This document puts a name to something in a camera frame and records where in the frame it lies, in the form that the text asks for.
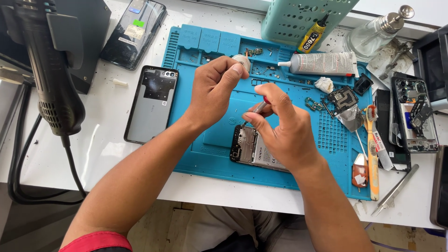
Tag person's right hand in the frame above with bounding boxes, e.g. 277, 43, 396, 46
241, 83, 327, 173

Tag person's left hand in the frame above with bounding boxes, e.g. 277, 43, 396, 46
184, 55, 251, 132

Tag red and silver screwdriver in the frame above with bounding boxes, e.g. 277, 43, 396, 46
244, 96, 272, 117

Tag small green flex board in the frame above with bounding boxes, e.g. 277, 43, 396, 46
304, 97, 325, 112

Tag opened phone with battery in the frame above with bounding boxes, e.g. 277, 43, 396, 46
230, 125, 292, 173

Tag grey phone back cover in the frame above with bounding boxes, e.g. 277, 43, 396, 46
123, 65, 180, 145

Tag crumpled white tissue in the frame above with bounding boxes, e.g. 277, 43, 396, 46
314, 77, 334, 94

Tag blue silicone repair mat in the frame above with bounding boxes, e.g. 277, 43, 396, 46
161, 24, 374, 201

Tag black board with silver foil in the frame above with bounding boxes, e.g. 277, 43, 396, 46
321, 85, 365, 133

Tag white adhesive tube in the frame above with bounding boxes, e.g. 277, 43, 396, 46
277, 51, 361, 78

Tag brown plastic pick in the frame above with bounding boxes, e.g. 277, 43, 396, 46
351, 153, 369, 193

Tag orange toothbrush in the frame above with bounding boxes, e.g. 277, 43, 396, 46
363, 105, 381, 202

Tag dark phone with stickers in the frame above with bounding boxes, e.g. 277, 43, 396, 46
100, 0, 168, 71

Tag white labelled opening tool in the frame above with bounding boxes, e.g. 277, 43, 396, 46
371, 131, 395, 172

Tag black phone screen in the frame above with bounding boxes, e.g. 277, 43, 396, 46
374, 89, 412, 172

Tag yellow and black glue tube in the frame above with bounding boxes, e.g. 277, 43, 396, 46
296, 14, 330, 54

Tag person's grey trousers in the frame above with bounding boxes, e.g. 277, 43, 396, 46
181, 204, 316, 252

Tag teal perforated basket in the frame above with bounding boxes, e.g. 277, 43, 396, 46
261, 0, 361, 47

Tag silver tweezers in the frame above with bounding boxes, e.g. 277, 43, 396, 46
371, 163, 420, 217

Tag dirty metal tool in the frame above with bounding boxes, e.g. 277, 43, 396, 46
378, 41, 413, 81

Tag glass dispenser bottle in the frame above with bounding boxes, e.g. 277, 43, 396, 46
343, 4, 416, 63

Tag black rework station box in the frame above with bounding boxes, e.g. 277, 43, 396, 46
0, 0, 112, 95

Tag disassembled phone with open back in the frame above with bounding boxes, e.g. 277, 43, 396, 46
391, 76, 440, 154

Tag black hot air gun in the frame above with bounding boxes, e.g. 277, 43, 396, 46
13, 0, 87, 138

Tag black device with screen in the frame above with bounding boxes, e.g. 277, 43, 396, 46
412, 24, 448, 103

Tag dark phone with grey edge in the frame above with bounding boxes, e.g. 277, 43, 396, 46
429, 145, 448, 230

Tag red sleeve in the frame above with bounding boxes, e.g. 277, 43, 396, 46
59, 231, 133, 252

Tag black plastic frame piece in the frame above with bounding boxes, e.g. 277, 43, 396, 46
353, 73, 374, 96

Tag black cables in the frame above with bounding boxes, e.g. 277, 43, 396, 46
7, 80, 88, 206

